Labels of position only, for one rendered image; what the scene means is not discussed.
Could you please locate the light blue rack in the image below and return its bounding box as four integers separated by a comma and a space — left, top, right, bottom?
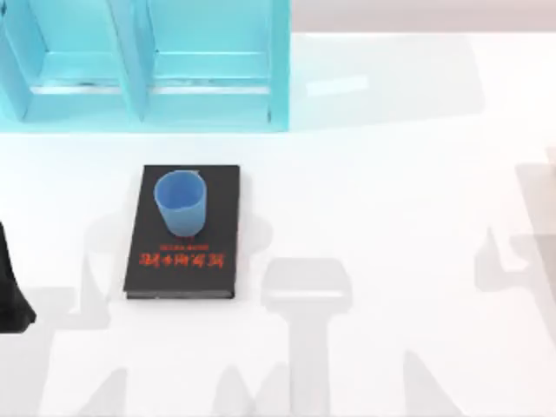
0, 0, 292, 134

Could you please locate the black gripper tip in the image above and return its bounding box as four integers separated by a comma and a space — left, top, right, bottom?
0, 222, 37, 334

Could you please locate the black book with red lettering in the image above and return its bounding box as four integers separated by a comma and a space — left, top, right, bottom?
122, 164, 242, 301

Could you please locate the blue cup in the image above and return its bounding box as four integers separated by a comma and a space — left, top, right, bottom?
154, 169, 208, 238

